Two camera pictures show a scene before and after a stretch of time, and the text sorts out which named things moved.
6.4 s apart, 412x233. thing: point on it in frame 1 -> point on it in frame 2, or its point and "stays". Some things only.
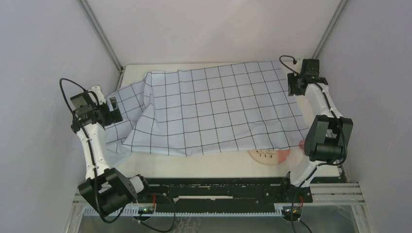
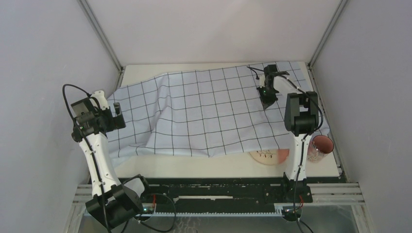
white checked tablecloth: (207, 109) stays
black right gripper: (292, 78) -> (266, 102)
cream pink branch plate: (269, 157) stays
